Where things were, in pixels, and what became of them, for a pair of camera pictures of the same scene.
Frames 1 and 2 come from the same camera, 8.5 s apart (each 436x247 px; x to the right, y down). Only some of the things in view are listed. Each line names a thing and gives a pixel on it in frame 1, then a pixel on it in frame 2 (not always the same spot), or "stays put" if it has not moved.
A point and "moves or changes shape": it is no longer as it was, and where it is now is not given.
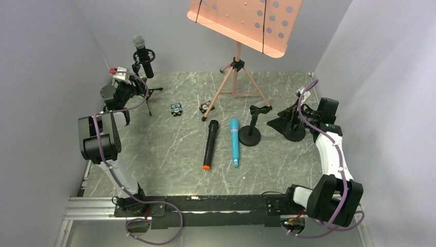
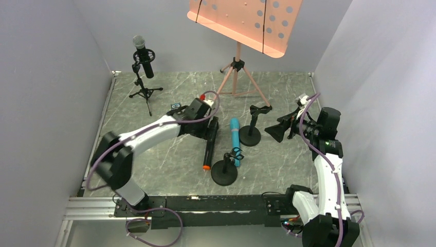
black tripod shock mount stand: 135,67 stays put
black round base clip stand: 295,134 moves or changes shape
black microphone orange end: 213,127 stays put
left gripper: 132,84 → 211,127
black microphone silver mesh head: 139,41 stays put
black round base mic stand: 250,135 stays put
